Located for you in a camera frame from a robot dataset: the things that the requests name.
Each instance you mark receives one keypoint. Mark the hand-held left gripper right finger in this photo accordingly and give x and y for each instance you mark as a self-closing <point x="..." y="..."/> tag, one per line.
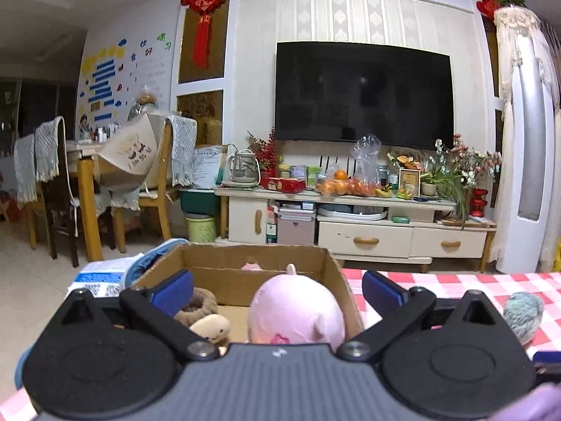
<point x="381" y="291"/>

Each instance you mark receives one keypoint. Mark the cream plush toy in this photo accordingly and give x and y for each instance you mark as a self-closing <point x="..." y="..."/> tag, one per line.
<point x="210" y="329"/>

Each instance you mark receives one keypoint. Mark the white standing air conditioner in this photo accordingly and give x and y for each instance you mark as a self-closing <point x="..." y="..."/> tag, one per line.
<point x="532" y="140"/>

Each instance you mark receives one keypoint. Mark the colourful wall sticker display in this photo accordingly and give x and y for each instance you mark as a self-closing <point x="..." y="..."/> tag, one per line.
<point x="105" y="79"/>

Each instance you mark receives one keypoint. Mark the green bin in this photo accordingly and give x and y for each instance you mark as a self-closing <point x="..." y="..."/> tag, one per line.
<point x="200" y="230"/>

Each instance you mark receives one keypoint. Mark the green box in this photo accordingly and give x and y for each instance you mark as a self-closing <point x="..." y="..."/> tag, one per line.
<point x="315" y="175"/>

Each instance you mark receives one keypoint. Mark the blue cloth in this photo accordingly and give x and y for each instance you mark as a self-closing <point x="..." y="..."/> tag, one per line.
<point x="144" y="263"/>

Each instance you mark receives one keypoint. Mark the grey pink storage box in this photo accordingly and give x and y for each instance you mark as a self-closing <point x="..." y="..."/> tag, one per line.
<point x="296" y="230"/>

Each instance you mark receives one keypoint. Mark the cream tote bag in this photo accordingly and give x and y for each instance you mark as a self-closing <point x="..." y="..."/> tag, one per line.
<point x="131" y="149"/>

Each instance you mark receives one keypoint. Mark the yellow wooden dining table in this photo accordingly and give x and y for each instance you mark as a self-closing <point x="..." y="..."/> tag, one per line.
<point x="90" y="210"/>

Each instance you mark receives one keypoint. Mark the grey fuzzy plush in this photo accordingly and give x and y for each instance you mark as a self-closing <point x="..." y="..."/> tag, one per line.
<point x="523" y="315"/>

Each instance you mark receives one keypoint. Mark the cream television cabinet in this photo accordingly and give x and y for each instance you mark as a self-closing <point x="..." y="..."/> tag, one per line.
<point x="372" y="239"/>

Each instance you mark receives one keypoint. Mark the red vase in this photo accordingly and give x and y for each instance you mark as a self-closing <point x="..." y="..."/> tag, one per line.
<point x="479" y="204"/>

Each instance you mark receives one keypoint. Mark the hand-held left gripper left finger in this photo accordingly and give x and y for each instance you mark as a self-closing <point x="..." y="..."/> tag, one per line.
<point x="173" y="291"/>

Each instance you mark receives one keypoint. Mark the small green tin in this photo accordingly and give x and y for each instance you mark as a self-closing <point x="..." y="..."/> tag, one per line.
<point x="400" y="219"/>

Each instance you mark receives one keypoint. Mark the dark wooden chair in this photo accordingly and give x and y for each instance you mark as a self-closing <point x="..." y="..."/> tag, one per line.
<point x="61" y="215"/>

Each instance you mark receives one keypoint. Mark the stack of papers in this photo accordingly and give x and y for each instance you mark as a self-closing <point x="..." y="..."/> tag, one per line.
<point x="469" y="222"/>

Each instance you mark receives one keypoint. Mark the yellow lid jar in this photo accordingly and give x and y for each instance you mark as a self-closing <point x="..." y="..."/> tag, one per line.
<point x="284" y="172"/>

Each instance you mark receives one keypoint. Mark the red checkered tablecloth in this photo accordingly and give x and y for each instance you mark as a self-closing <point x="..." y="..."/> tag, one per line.
<point x="460" y="285"/>

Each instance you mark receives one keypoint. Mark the white blue printed pack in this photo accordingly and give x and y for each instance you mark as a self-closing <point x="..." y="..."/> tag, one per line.
<point x="101" y="278"/>

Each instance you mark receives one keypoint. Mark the yellow bananas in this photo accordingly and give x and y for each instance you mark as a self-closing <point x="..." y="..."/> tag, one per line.
<point x="383" y="193"/>

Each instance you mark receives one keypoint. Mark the glass kettle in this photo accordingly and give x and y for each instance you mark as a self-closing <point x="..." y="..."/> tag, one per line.
<point x="241" y="169"/>

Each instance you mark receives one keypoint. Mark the artificial flower bouquet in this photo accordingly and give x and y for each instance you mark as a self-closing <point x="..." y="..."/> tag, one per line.
<point x="469" y="162"/>

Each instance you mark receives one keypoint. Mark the green bottle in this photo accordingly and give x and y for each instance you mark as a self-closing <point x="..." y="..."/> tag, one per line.
<point x="393" y="180"/>

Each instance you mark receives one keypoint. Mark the clear plastic bag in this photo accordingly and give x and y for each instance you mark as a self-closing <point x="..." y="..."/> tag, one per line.
<point x="366" y="158"/>

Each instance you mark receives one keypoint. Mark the purple cloth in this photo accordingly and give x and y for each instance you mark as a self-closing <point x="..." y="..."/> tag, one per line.
<point x="534" y="405"/>

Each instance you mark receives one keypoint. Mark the bag of oranges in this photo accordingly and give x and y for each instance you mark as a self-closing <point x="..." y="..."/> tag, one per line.
<point x="342" y="186"/>

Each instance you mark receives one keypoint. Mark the cardboard box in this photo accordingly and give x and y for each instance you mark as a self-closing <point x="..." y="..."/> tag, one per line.
<point x="228" y="285"/>

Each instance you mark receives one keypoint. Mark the small red knot ornament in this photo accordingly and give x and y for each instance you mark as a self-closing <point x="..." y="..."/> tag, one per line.
<point x="487" y="6"/>

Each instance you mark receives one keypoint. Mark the knitted chair cover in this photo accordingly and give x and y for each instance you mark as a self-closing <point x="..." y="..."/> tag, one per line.
<point x="24" y="166"/>
<point x="48" y="149"/>
<point x="184" y="149"/>

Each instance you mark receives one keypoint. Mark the white printed sack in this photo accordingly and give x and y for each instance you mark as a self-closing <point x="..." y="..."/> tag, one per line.
<point x="208" y="166"/>

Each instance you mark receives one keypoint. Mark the orange flower basket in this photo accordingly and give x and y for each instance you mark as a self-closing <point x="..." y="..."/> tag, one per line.
<point x="405" y="160"/>

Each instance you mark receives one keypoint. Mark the brown plush toy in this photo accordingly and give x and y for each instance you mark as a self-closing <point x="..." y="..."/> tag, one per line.
<point x="199" y="307"/>

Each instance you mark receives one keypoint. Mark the red box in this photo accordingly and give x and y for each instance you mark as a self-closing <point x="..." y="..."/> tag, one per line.
<point x="285" y="185"/>

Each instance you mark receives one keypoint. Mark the dark glass cabinet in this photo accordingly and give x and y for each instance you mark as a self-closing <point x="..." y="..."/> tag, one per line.
<point x="39" y="109"/>

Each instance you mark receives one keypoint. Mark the white round tray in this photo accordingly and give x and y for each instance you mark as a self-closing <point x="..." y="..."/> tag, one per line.
<point x="350" y="215"/>

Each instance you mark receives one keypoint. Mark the pink plush toy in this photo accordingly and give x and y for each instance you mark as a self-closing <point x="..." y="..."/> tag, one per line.
<point x="293" y="311"/>

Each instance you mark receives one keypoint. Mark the wooden picture frame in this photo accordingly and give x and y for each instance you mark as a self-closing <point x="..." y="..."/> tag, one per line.
<point x="410" y="182"/>

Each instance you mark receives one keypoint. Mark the green potted plant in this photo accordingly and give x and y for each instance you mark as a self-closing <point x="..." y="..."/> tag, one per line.
<point x="451" y="188"/>

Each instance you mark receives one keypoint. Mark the black television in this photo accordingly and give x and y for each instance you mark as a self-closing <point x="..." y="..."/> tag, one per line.
<point x="363" y="96"/>

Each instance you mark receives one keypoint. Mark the teal basin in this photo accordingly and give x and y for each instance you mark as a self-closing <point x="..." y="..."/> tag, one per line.
<point x="197" y="201"/>

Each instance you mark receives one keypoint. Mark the red berry branches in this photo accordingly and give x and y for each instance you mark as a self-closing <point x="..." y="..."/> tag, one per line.
<point x="267" y="151"/>

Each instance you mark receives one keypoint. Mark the white lace cover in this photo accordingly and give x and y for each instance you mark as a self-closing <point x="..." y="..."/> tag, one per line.
<point x="517" y="22"/>

